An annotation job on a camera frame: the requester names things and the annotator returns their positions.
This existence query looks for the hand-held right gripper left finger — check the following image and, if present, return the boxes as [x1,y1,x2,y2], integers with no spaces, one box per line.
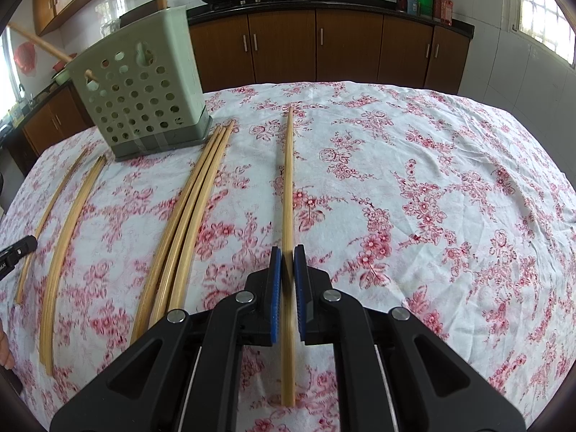
[49,247,283,432]

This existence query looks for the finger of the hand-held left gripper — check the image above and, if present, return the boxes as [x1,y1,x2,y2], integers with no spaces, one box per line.
[0,235,38,264]

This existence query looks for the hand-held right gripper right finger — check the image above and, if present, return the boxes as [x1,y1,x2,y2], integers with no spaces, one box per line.
[293,244,527,432]

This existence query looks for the green perforated chopstick holder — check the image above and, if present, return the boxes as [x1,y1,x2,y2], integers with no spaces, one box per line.
[65,4,214,162]

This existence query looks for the person's left hand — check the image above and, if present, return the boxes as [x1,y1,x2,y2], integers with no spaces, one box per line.
[0,319,16,367]

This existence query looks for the red floral tablecloth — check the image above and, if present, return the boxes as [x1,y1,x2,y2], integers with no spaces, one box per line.
[0,82,576,432]

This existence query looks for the window above sink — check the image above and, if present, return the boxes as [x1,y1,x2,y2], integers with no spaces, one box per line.
[0,27,22,111]

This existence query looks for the hanging red plastic bag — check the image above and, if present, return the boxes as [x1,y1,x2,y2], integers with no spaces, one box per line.
[13,41,36,73]

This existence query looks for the brown lower kitchen cabinets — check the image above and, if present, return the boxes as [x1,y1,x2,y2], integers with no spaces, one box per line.
[20,6,472,158]

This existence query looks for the black kitchen countertop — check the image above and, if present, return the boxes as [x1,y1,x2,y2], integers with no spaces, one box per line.
[18,0,475,127]

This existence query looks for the large bright window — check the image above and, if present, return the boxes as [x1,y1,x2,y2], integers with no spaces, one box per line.
[517,0,576,66]

